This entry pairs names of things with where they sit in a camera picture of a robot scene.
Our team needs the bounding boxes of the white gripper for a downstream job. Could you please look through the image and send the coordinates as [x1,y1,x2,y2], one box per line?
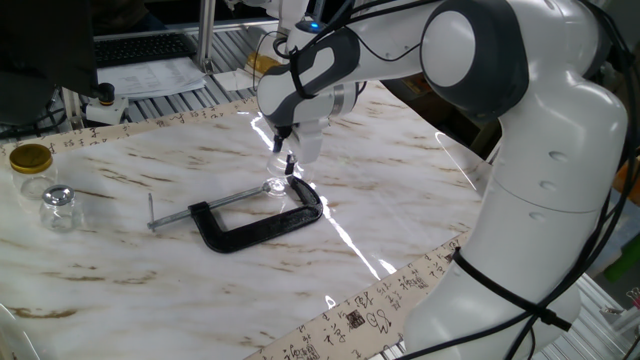
[272,117,331,176]

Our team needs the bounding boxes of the small clear glass jar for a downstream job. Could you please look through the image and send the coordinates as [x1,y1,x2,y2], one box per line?
[262,162,301,199]

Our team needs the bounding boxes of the black C-clamp with steel screw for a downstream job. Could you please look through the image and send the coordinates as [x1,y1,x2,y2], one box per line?
[146,174,325,255]

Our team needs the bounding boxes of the glass jar with silver lid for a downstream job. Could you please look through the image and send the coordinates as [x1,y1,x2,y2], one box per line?
[38,184,84,234]

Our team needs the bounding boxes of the glass jar with gold lid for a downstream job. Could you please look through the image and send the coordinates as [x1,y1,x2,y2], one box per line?
[8,143,59,201]

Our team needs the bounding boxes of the gold coloured round object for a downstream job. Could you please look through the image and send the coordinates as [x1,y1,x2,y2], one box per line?
[246,51,282,76]

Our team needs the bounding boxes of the white printed papers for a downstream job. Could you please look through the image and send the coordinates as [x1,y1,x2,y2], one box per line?
[97,56,207,100]

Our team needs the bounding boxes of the black computer keyboard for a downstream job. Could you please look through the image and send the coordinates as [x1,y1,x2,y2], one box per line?
[93,32,199,69]

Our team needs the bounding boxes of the beige calligraphy print cloth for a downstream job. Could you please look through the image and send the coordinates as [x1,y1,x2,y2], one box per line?
[0,74,476,360]

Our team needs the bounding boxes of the glossy marble pattern sheet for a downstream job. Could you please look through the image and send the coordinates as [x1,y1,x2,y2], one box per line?
[0,79,501,360]

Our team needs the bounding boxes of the black computer monitor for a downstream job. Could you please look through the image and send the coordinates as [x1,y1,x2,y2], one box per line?
[0,0,100,126]

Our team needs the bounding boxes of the orange box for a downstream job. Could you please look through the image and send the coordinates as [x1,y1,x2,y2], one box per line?
[613,159,640,204]

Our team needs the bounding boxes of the green plastic object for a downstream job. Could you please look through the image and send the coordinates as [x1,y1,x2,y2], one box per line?
[603,234,640,282]

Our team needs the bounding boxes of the tall aluminium profile post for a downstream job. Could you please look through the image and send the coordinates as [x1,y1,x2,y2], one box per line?
[195,0,217,74]

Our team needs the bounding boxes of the aluminium frame rail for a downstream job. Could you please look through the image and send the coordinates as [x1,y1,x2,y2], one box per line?
[93,18,279,43]

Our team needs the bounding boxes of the white mount with black knob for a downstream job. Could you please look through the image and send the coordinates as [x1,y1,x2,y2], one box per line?
[82,82,130,126]

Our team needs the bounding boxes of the black monitor cables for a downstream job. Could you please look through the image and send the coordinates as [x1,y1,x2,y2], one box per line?
[0,102,69,142]

